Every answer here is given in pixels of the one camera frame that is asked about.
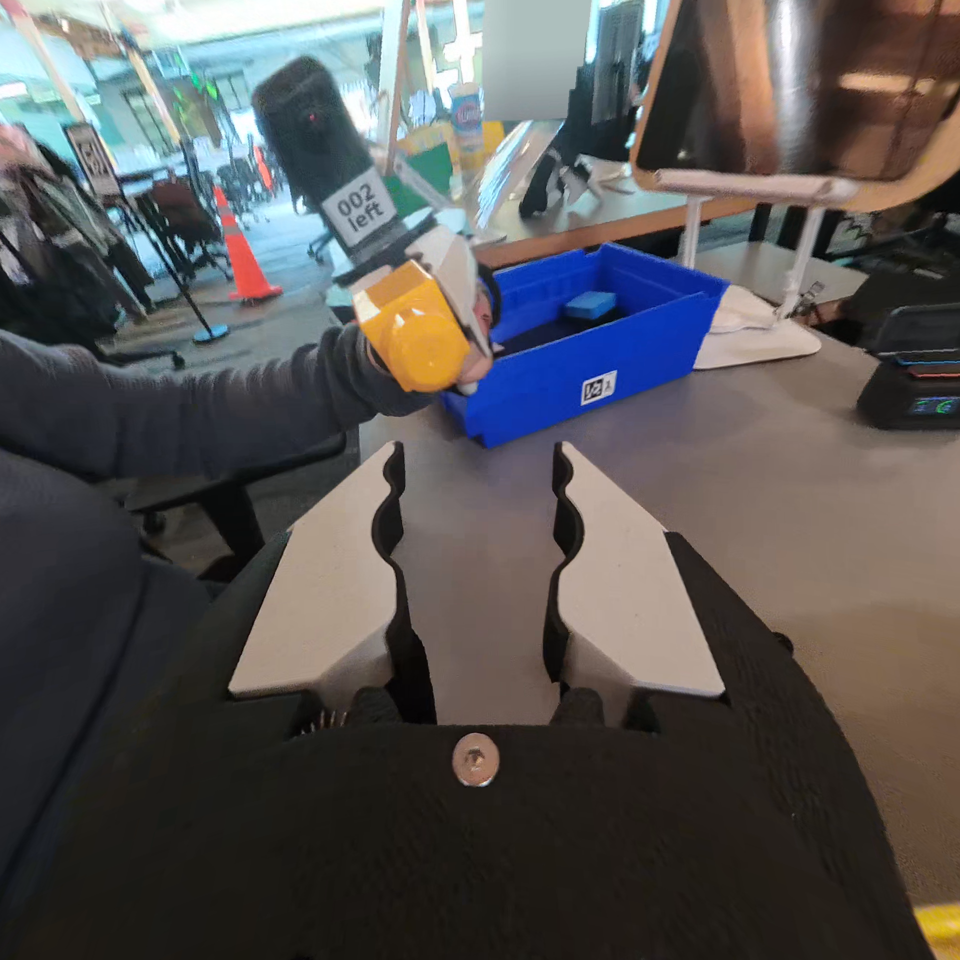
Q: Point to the orange traffic cone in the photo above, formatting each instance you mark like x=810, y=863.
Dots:
x=247, y=270

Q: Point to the white wipes canister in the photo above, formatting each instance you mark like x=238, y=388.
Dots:
x=466, y=127

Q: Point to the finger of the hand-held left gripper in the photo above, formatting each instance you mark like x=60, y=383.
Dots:
x=457, y=262
x=362, y=302

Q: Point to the black office chair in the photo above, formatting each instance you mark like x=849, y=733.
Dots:
x=232, y=517

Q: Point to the small marker sign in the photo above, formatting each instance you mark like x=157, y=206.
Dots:
x=90, y=157

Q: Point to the green plastic bin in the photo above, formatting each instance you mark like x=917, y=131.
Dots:
x=420, y=184

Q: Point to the person's left hand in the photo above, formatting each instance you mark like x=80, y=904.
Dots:
x=489, y=311

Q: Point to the white mirror stand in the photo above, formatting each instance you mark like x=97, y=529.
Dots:
x=750, y=345

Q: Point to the yellow plastic bin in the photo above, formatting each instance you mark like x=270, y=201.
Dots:
x=941, y=937

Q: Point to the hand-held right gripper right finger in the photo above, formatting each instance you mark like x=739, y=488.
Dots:
x=637, y=600

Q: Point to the orange yellow block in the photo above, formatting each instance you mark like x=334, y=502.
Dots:
x=412, y=337

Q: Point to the black charger with display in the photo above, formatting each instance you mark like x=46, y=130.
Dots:
x=900, y=390

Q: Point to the light blue block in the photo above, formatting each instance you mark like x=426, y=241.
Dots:
x=590, y=304

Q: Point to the blue plastic bin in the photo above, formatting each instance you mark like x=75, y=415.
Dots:
x=540, y=375

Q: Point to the coat rack with coats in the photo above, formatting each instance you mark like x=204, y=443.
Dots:
x=52, y=225

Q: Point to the clipboard on white stand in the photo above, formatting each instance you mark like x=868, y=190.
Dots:
x=787, y=90

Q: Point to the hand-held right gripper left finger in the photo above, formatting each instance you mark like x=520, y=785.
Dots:
x=322, y=600

